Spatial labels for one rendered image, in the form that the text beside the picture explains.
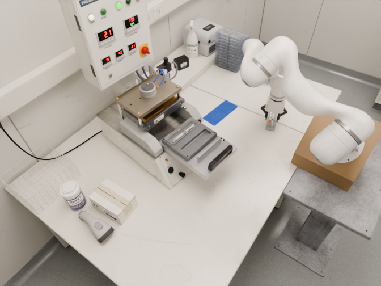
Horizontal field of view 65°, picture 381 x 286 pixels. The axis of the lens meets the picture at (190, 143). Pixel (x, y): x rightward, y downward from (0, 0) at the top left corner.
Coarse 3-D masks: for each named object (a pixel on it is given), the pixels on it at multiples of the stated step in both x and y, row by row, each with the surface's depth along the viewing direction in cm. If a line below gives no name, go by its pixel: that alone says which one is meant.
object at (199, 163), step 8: (160, 144) 139; (208, 144) 138; (216, 144) 134; (224, 144) 138; (232, 144) 138; (168, 152) 138; (200, 152) 135; (208, 152) 132; (216, 152) 135; (232, 152) 135; (184, 160) 132; (192, 160) 132; (200, 160) 130; (208, 160) 132; (224, 160) 132; (192, 168) 130; (200, 168) 129; (216, 168) 130; (200, 176) 129; (208, 176) 128
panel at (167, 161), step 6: (162, 156) 141; (168, 156) 143; (162, 162) 141; (168, 162) 144; (174, 162) 146; (180, 162) 149; (168, 168) 144; (174, 168) 147; (180, 168) 149; (186, 168) 152; (168, 174) 145; (174, 174) 147; (186, 174) 153; (174, 180) 148
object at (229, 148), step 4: (228, 148) 131; (232, 148) 133; (224, 152) 129; (228, 152) 131; (220, 156) 128; (224, 156) 130; (216, 160) 127; (220, 160) 129; (212, 164) 125; (216, 164) 127; (208, 168) 128; (212, 168) 126
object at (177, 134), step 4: (188, 120) 144; (192, 120) 144; (196, 120) 143; (184, 124) 142; (188, 124) 142; (192, 124) 142; (196, 124) 142; (180, 128) 140; (184, 128) 140; (188, 128) 140; (192, 128) 140; (172, 132) 139; (176, 132) 139; (180, 132) 139; (184, 132) 138; (168, 136) 137; (172, 136) 137; (176, 136) 137; (180, 136) 137; (168, 140) 135; (172, 140) 135; (176, 140) 135
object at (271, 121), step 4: (268, 112) 180; (272, 112) 179; (268, 116) 177; (272, 116) 177; (276, 116) 177; (268, 120) 175; (272, 120) 175; (268, 124) 173; (272, 124) 173; (268, 128) 171; (272, 128) 171
